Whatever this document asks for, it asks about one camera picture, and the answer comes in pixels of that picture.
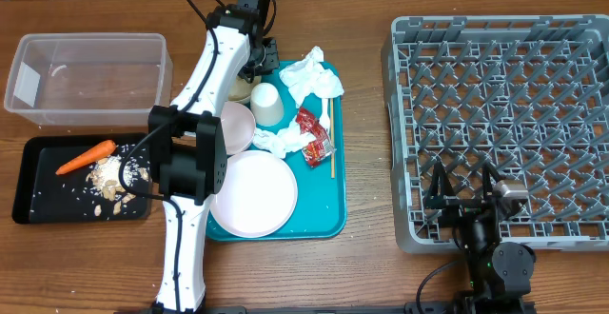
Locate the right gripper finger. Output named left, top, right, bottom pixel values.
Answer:
left=425, top=162, right=456, bottom=201
left=481, top=162, right=504, bottom=201

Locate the white bowl with peanuts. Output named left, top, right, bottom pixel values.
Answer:
left=228, top=76, right=262, bottom=104

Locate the white paper cup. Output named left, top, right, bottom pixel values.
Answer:
left=250, top=83, right=284, bottom=127

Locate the pink bowl with food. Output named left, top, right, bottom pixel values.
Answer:
left=221, top=102, right=256, bottom=155

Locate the orange carrot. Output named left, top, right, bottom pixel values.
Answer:
left=55, top=140, right=117, bottom=175

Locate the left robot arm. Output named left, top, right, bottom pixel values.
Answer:
left=147, top=0, right=279, bottom=313

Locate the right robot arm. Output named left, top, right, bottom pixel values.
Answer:
left=416, top=162, right=537, bottom=314

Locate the grey dishwasher rack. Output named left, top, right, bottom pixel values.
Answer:
left=381, top=14, right=608, bottom=253

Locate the crumpled white napkin top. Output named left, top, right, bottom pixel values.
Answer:
left=279, top=46, right=344, bottom=108

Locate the crumpled white napkin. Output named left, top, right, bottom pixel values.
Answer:
left=252, top=118, right=314, bottom=159
left=279, top=46, right=344, bottom=108

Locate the wooden chopstick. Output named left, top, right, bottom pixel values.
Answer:
left=329, top=99, right=336, bottom=179

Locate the red snack wrapper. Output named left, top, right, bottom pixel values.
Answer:
left=296, top=108, right=335, bottom=168

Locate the white plastic fork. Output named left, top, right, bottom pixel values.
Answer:
left=319, top=98, right=331, bottom=133

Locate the teal serving tray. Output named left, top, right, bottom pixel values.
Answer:
left=206, top=61, right=347, bottom=242

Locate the crumpled white napkin middle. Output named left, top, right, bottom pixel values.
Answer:
left=252, top=118, right=314, bottom=159

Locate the clear plastic bin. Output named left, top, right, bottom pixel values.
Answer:
left=4, top=32, right=173, bottom=127

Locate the large white plate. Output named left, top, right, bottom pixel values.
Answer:
left=210, top=150, right=298, bottom=239

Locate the pile of rice and peanuts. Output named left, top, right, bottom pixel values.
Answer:
left=70, top=145, right=149, bottom=215

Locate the black plastic tray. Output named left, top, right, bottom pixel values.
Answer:
left=12, top=133, right=151, bottom=225

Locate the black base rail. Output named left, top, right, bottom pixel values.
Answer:
left=114, top=302, right=537, bottom=314

